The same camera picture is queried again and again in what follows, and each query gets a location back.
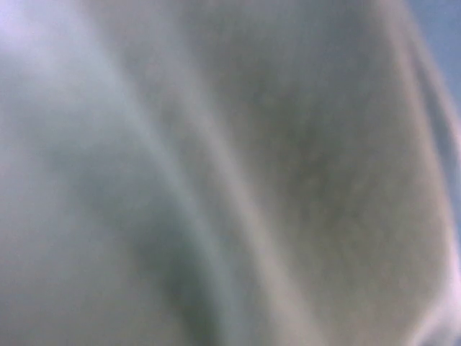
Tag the light blue pillowcase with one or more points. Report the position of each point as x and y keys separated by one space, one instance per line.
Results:
x=108 y=237

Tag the cream yellow-edged pillow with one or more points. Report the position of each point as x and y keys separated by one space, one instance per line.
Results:
x=323 y=129

